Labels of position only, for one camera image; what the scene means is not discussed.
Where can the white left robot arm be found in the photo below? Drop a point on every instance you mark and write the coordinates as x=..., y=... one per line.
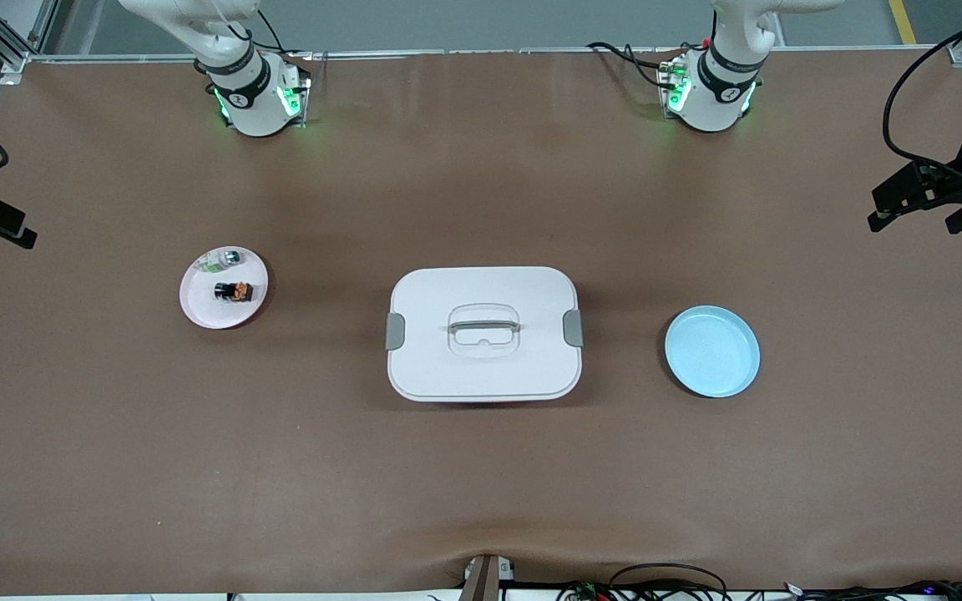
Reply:
x=719, y=92

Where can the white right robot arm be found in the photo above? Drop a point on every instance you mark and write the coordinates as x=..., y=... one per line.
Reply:
x=251, y=100

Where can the white lidded box grey latches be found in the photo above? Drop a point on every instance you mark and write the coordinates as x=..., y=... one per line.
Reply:
x=481, y=376

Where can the pink round plate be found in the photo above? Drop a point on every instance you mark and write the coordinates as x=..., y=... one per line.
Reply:
x=214, y=313

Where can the light blue round plate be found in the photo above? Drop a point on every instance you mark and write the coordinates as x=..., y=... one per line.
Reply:
x=711, y=355

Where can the brown table cover sheet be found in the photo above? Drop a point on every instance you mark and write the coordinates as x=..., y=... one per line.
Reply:
x=481, y=484

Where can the aluminium frame strut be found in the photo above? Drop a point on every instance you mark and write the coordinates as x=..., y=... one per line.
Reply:
x=15, y=60

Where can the silver table edge rail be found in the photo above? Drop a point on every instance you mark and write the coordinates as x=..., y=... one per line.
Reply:
x=489, y=52

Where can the aluminium camera mount profile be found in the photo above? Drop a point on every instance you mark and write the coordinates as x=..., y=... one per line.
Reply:
x=485, y=580

